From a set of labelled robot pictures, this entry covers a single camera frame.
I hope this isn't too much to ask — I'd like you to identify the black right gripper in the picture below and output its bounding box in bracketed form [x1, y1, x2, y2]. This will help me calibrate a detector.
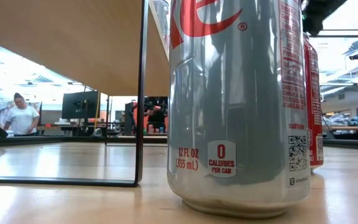
[301, 0, 349, 37]

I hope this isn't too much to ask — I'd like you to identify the red soda can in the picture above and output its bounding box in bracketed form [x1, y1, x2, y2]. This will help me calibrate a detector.
[303, 32, 324, 171]

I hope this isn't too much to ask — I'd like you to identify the silver diet soda can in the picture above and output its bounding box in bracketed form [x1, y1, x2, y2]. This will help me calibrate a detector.
[166, 0, 311, 219]

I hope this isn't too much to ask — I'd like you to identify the wooden shelf with black legs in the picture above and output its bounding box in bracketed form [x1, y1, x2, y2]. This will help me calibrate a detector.
[0, 0, 170, 188]

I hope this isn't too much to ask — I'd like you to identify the pile of fabric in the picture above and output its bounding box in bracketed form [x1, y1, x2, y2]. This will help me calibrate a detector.
[324, 112, 358, 127]

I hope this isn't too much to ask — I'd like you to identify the wooden workbench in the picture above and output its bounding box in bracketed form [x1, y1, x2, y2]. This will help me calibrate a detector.
[321, 125, 358, 132]

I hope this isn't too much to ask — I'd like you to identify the person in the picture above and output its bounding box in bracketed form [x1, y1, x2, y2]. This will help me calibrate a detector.
[144, 96, 169, 133]
[3, 92, 40, 137]

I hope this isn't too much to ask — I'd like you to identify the orange cloth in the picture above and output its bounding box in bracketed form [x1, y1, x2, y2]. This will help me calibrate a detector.
[131, 101, 151, 134]

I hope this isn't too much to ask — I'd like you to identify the yellow pole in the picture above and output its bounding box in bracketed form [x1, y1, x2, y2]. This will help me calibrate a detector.
[94, 91, 101, 130]

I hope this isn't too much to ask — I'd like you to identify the black computer monitor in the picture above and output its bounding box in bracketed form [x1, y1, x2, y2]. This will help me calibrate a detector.
[61, 90, 101, 120]

